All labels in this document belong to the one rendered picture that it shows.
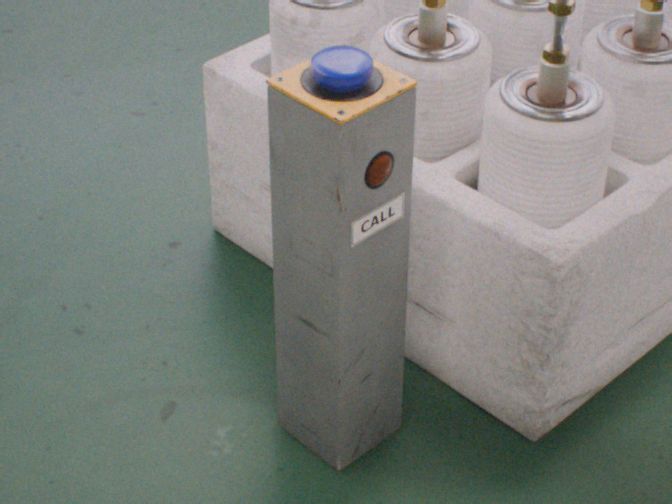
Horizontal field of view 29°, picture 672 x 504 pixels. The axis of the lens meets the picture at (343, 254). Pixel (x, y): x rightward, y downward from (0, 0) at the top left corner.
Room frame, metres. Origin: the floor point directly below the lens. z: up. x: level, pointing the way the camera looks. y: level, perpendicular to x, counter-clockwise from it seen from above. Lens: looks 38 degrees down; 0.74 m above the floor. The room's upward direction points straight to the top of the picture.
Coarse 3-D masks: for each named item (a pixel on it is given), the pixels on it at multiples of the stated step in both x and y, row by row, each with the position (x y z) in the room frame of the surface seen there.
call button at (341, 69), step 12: (336, 48) 0.75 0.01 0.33; (348, 48) 0.75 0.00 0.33; (312, 60) 0.74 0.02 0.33; (324, 60) 0.73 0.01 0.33; (336, 60) 0.73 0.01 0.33; (348, 60) 0.73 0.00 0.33; (360, 60) 0.73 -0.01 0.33; (372, 60) 0.74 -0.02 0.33; (312, 72) 0.73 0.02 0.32; (324, 72) 0.72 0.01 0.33; (336, 72) 0.72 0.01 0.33; (348, 72) 0.72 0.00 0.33; (360, 72) 0.72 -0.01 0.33; (372, 72) 0.73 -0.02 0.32; (324, 84) 0.72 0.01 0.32; (336, 84) 0.72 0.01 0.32; (348, 84) 0.72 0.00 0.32; (360, 84) 0.73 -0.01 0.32
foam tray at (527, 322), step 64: (256, 64) 1.00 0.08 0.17; (256, 128) 0.94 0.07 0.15; (256, 192) 0.95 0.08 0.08; (448, 192) 0.80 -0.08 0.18; (640, 192) 0.81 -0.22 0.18; (256, 256) 0.95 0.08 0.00; (448, 256) 0.79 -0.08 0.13; (512, 256) 0.75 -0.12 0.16; (576, 256) 0.73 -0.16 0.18; (640, 256) 0.80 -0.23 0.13; (448, 320) 0.79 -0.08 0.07; (512, 320) 0.74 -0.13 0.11; (576, 320) 0.74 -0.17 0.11; (640, 320) 0.81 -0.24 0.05; (448, 384) 0.78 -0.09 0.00; (512, 384) 0.74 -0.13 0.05; (576, 384) 0.75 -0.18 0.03
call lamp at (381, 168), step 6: (384, 156) 0.71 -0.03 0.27; (378, 162) 0.71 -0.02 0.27; (384, 162) 0.71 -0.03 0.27; (390, 162) 0.72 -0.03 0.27; (372, 168) 0.70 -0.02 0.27; (378, 168) 0.71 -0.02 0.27; (384, 168) 0.71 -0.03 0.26; (390, 168) 0.71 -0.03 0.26; (372, 174) 0.70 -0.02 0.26; (378, 174) 0.71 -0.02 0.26; (384, 174) 0.71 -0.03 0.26; (372, 180) 0.70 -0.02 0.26; (378, 180) 0.71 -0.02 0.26; (384, 180) 0.71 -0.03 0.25
